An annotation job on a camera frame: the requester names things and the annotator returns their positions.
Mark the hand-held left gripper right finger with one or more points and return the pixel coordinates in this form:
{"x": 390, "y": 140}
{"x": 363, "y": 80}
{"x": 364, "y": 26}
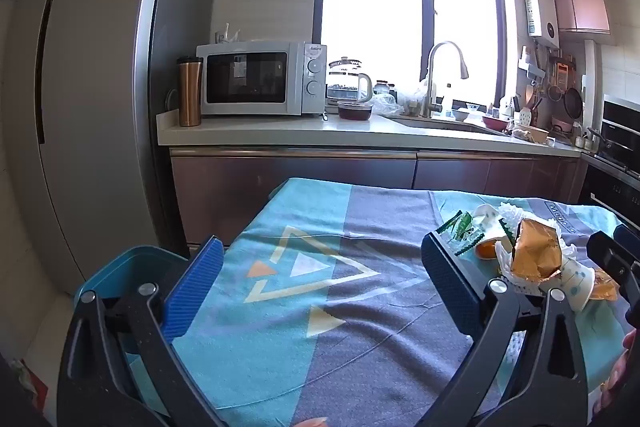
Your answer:
{"x": 450, "y": 287}

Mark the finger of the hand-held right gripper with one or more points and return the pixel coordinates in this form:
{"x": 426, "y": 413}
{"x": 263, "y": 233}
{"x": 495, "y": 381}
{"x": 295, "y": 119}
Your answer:
{"x": 612, "y": 262}
{"x": 630, "y": 239}

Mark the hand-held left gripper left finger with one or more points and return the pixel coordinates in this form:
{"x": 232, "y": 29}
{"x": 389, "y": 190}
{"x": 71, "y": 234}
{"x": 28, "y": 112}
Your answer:
{"x": 192, "y": 292}

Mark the large orange peel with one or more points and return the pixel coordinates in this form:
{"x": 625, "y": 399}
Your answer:
{"x": 605, "y": 287}

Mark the polka dot paper cup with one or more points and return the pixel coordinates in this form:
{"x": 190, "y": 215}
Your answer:
{"x": 577, "y": 284}

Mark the small orange peel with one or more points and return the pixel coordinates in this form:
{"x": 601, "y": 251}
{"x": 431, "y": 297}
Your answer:
{"x": 486, "y": 251}

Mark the small white tissue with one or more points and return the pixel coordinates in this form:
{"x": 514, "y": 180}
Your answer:
{"x": 565, "y": 237}

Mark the clear green-edged wrapper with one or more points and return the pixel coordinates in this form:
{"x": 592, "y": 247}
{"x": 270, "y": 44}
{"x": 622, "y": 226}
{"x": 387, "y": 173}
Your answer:
{"x": 462, "y": 227}

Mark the blue plastic trash bin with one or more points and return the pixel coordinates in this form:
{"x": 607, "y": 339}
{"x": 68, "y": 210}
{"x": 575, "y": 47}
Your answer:
{"x": 125, "y": 263}

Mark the brown wrapper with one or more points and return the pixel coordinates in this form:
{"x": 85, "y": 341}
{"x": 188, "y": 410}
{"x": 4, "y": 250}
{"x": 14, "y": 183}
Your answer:
{"x": 537, "y": 247}

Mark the green printed snack wrapper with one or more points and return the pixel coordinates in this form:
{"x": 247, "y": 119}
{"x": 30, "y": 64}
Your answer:
{"x": 510, "y": 234}

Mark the large white tissue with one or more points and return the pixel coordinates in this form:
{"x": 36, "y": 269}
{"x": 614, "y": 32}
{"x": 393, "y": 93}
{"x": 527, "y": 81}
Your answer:
{"x": 515, "y": 212}

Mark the person's right hand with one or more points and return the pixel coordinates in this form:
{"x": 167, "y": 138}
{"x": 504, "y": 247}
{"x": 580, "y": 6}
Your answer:
{"x": 633, "y": 343}

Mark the black built-in oven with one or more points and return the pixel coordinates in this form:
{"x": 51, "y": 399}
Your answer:
{"x": 607, "y": 187}

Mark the teal and grey printed blanket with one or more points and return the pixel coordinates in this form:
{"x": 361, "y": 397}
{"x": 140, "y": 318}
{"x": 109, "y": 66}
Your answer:
{"x": 350, "y": 307}

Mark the pink cooking pot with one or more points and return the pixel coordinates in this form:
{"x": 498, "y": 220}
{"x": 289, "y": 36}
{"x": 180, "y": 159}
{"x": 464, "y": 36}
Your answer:
{"x": 561, "y": 125}

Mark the hanging dark frying pan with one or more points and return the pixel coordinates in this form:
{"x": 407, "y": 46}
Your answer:
{"x": 573, "y": 103}

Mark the brown base cabinets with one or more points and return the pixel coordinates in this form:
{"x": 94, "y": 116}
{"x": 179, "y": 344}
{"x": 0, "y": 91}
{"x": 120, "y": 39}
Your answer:
{"x": 300, "y": 177}

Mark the pink bowl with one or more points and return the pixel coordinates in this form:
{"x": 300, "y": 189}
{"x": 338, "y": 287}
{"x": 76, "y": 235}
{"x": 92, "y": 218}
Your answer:
{"x": 495, "y": 122}

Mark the white bowl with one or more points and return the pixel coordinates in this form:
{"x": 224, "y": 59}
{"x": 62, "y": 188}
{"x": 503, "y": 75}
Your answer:
{"x": 460, "y": 114}

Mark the clear plastic bag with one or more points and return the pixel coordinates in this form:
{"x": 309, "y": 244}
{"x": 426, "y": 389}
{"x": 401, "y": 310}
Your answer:
{"x": 387, "y": 104}

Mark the copper travel tumbler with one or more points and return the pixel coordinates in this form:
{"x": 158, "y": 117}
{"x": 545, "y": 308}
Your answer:
{"x": 189, "y": 92}

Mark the dark red food container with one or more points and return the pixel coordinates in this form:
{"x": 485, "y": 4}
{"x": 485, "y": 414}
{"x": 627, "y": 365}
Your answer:
{"x": 354, "y": 110}

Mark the glass jar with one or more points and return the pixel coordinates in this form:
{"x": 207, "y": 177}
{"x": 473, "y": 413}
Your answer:
{"x": 384, "y": 88}

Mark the silver kitchen faucet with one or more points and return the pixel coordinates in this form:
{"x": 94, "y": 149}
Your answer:
{"x": 431, "y": 77}

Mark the silver refrigerator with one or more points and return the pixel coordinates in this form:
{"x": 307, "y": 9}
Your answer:
{"x": 90, "y": 107}

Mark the white microwave oven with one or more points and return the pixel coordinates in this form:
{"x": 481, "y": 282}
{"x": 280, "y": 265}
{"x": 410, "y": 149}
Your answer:
{"x": 250, "y": 79}

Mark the glass electric kettle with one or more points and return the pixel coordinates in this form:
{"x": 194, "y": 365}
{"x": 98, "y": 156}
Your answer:
{"x": 347, "y": 82}

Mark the white water heater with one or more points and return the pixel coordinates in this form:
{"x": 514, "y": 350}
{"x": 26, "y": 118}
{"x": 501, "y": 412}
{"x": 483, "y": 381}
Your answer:
{"x": 540, "y": 7}

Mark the pink wall cabinet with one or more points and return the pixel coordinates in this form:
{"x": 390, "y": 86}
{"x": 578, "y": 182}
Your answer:
{"x": 582, "y": 2}

